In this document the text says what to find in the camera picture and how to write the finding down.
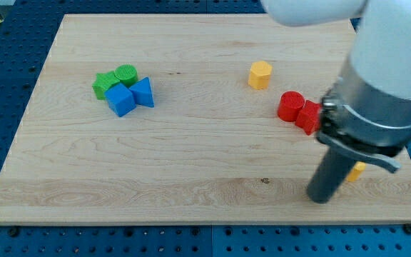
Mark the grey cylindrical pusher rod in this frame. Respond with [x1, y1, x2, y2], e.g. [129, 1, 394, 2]
[307, 148, 355, 203]

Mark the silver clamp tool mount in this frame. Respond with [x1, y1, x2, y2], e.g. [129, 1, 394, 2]
[317, 58, 411, 173]

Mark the yellow heart block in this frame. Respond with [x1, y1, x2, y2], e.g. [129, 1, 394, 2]
[346, 161, 366, 182]

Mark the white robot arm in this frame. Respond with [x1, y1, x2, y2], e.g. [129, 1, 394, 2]
[261, 0, 411, 203]

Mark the red star block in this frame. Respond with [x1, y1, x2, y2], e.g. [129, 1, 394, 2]
[295, 100, 321, 136]

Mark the red cylinder block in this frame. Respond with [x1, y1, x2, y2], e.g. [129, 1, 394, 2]
[277, 91, 305, 122]

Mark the yellow hexagon block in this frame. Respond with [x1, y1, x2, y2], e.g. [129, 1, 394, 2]
[248, 61, 273, 90]

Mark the wooden board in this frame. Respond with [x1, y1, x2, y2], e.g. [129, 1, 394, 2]
[0, 14, 411, 226]

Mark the blue triangle block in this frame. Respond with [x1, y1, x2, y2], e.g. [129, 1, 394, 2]
[129, 77, 155, 108]

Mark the blue cube block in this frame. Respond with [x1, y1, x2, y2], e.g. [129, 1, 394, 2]
[104, 83, 136, 117]

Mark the green cylinder block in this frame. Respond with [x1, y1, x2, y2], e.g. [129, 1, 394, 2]
[114, 64, 138, 87]

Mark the green star block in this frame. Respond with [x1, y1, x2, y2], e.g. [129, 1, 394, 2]
[92, 71, 120, 100]

